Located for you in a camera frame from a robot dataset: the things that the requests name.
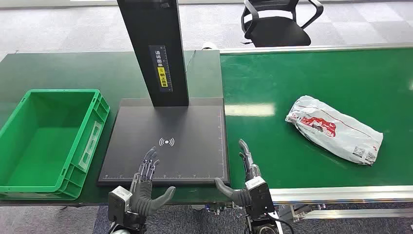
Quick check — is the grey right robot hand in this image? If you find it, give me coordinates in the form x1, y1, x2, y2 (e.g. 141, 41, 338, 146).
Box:
214, 138, 262, 208

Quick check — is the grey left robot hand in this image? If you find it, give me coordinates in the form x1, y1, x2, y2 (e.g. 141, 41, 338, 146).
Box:
130, 146, 177, 216

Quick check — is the white plastic mailer package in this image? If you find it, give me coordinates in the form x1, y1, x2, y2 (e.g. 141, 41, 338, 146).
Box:
285, 95, 384, 166

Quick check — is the green conveyor belt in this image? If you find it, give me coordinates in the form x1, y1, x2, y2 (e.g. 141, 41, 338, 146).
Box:
220, 47, 413, 190

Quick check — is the black scanner base platform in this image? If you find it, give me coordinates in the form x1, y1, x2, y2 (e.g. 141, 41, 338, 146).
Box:
97, 97, 231, 188

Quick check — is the green plastic crate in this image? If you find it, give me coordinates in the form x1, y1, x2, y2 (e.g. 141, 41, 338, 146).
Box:
0, 89, 111, 201

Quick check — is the black yellow column label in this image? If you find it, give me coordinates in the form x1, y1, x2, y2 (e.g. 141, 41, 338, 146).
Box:
149, 45, 173, 93

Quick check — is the dark green table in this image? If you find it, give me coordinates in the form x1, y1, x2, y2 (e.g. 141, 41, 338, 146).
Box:
0, 50, 234, 208

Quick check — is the black scanner column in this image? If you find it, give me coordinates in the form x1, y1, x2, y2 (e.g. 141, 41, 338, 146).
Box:
116, 0, 190, 108

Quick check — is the black office chair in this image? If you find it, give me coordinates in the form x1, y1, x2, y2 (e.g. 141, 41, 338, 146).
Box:
241, 0, 324, 48

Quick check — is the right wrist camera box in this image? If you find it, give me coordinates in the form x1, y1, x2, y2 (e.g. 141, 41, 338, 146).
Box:
244, 176, 275, 215

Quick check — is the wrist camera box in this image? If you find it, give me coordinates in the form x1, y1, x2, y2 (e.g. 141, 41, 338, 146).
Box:
108, 186, 133, 221
244, 176, 275, 215

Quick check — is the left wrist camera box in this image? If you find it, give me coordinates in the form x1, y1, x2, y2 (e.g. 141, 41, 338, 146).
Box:
108, 186, 133, 221

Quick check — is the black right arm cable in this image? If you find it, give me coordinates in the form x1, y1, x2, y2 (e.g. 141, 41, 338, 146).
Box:
267, 212, 295, 234

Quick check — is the aluminium conveyor frame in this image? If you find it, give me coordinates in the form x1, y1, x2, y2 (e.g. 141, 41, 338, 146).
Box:
201, 42, 413, 224

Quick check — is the thin grey cable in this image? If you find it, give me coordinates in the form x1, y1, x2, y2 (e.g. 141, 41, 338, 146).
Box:
186, 50, 197, 73

